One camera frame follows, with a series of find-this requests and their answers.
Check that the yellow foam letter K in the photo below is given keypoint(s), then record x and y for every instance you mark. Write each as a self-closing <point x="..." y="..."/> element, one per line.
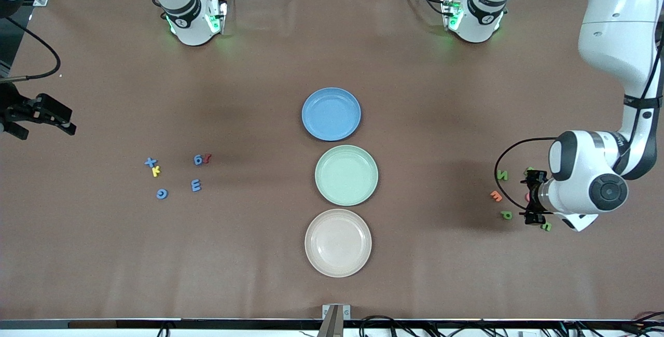
<point x="155" y="171"/>

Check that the green foam letter N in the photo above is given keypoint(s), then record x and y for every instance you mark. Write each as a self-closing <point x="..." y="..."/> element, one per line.
<point x="502" y="175"/>

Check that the green foam letter P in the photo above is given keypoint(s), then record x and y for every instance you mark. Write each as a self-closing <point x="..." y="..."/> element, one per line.
<point x="506" y="213"/>

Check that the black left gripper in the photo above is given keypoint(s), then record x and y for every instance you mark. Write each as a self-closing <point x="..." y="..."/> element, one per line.
<point x="534" y="195"/>

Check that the blue foam letter X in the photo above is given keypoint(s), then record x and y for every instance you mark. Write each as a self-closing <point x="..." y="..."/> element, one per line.
<point x="150" y="162"/>

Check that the blue foam letter G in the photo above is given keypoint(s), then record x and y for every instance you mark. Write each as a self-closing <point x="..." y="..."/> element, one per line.
<point x="162" y="198"/>

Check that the blue foam letter E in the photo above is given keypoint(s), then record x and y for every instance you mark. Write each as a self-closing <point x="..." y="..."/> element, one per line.
<point x="193" y="185"/>

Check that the silver aluminium mount bracket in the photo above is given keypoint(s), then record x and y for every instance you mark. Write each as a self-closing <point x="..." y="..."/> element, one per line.
<point x="336" y="321"/>

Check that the orange foam letter E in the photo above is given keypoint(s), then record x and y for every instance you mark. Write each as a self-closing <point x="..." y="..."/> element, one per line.
<point x="494" y="194"/>

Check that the black table edge rail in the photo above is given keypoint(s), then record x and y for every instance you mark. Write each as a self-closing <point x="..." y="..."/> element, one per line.
<point x="207" y="323"/>

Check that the light green plate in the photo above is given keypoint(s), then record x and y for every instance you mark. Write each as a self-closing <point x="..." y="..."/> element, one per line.
<point x="346" y="175"/>

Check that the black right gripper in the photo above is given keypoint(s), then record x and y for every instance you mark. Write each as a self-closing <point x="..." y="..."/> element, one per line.
<point x="9" y="109"/>

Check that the pale cream plate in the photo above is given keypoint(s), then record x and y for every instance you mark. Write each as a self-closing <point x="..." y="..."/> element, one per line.
<point x="337" y="243"/>

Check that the blue foam letter b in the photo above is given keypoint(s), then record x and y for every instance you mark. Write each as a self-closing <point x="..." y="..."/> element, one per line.
<point x="195" y="158"/>

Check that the brown table cover sheet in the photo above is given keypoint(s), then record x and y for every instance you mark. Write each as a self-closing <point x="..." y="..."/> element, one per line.
<point x="259" y="275"/>

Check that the blue plate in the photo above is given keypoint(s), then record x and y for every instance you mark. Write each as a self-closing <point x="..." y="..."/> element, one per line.
<point x="331" y="114"/>

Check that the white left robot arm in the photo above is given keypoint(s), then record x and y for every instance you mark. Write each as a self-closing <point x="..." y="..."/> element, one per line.
<point x="612" y="26"/>

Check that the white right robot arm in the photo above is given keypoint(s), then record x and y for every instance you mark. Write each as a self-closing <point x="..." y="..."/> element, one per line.
<point x="181" y="10"/>

